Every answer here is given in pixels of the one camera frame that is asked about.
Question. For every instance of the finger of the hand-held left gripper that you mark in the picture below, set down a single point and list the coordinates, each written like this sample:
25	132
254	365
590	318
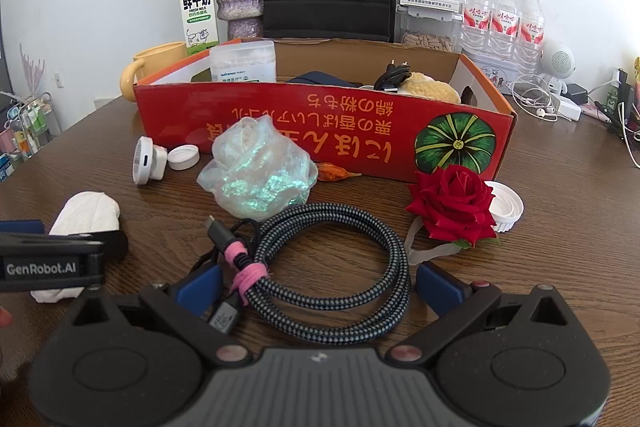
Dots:
116	246
20	227

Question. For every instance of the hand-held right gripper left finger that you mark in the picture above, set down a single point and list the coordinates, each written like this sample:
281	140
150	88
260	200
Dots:
202	289

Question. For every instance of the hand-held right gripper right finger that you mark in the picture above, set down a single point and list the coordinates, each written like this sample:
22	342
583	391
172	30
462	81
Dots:
440	287

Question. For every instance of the white cloth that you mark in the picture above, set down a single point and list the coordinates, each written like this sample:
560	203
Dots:
85	212

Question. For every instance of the red artificial rose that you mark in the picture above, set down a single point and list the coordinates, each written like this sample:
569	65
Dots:
450	197

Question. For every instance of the small white round device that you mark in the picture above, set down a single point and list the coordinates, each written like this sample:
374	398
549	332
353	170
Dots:
149	159

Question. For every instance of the small white bottle cap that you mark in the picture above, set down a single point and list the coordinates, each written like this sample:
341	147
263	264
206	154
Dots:
184	158

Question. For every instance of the red cardboard box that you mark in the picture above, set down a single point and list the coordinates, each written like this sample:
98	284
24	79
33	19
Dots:
300	127

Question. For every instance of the yellow plush toy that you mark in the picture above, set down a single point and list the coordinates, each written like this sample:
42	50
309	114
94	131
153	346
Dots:
432	89

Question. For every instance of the translucent cotton swab box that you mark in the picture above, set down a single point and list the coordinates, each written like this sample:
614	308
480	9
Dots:
242	62

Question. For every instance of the dark blue pouch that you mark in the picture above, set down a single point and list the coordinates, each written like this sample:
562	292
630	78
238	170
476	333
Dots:
320	80

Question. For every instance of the large white ridged cap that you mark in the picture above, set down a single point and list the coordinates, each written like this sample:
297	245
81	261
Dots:
509	207

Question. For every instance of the dried orange flower bud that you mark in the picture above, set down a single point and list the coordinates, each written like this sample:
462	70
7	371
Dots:
335	173

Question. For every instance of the pink feather decoration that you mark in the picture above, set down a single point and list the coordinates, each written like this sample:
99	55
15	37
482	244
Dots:
32	69

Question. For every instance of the yellow mug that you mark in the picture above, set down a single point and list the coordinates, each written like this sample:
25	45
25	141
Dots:
155	59

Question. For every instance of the white earphones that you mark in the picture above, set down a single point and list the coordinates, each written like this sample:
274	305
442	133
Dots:
537	111

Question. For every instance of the white charger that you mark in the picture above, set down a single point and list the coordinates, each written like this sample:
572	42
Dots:
570	109

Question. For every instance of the white cartoon printed box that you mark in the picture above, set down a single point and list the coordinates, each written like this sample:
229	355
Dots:
500	74

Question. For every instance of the black power adapter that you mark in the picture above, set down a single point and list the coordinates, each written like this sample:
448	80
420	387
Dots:
577	93

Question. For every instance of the white milk carton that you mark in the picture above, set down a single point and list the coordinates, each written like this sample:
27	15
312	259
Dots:
197	12

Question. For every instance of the clear container with seeds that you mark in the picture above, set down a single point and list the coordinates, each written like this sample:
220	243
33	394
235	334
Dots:
430	38

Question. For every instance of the white round speaker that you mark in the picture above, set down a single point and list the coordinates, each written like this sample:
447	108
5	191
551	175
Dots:
559	62

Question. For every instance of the dark green small container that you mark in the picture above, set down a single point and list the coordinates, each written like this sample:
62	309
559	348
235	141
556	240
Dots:
621	97

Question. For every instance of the clear water bottle red label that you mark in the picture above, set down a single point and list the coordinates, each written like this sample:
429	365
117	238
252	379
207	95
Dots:
503	22
476	17
531	27

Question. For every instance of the flat white box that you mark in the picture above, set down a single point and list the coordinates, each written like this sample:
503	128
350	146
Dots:
430	0

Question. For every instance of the wall outlet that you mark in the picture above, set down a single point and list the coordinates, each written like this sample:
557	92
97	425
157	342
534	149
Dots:
59	80

